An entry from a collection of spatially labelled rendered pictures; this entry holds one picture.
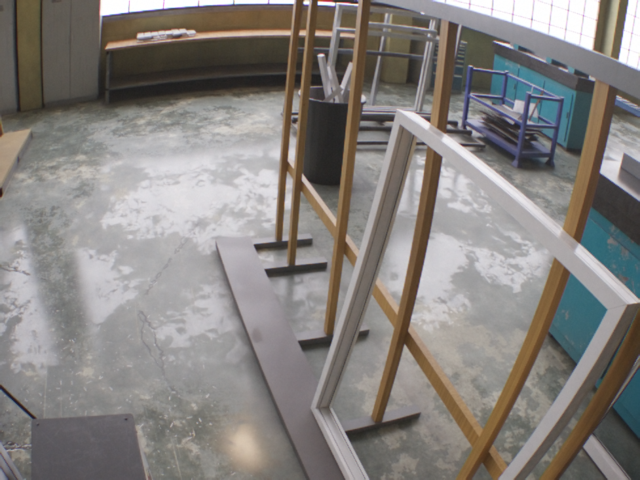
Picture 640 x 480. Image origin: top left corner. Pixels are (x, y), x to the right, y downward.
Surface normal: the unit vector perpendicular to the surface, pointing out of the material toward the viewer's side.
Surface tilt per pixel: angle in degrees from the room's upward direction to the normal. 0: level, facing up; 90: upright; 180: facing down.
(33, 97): 90
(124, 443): 0
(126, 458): 0
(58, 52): 90
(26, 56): 90
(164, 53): 90
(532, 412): 0
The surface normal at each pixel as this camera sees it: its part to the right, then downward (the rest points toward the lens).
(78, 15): 0.32, 0.51
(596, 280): -0.92, -0.02
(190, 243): 0.08, -0.85
